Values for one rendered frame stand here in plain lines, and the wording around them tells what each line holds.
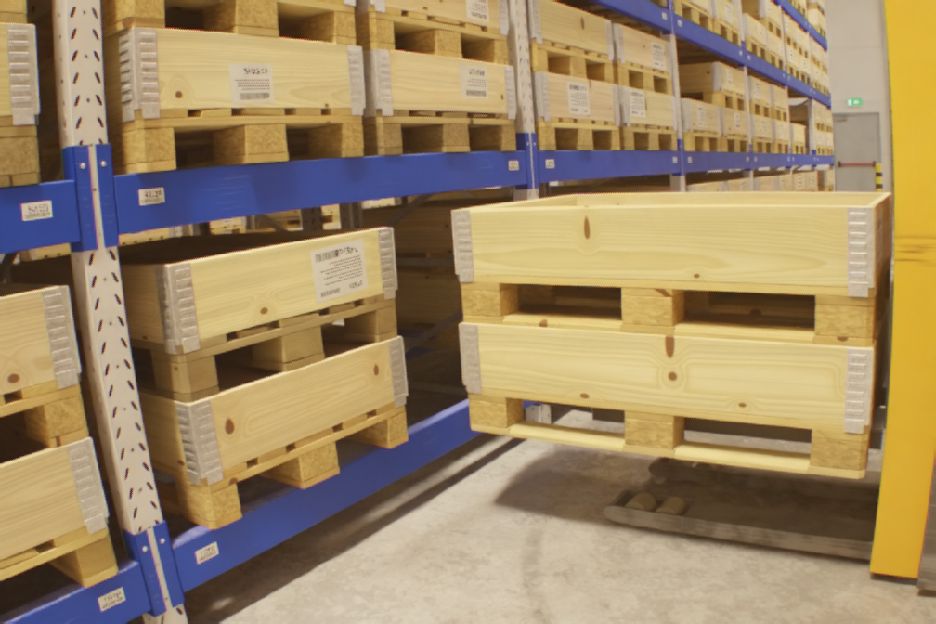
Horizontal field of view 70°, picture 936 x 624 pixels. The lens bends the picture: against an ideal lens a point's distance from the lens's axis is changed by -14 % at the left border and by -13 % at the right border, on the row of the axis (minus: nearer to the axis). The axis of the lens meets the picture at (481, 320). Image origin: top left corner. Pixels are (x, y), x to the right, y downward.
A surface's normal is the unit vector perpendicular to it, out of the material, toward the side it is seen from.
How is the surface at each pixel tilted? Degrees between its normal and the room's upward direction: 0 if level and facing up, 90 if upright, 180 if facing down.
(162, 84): 90
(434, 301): 90
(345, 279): 90
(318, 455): 90
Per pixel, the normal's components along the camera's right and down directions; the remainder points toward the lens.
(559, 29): 0.83, 0.05
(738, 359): -0.55, 0.19
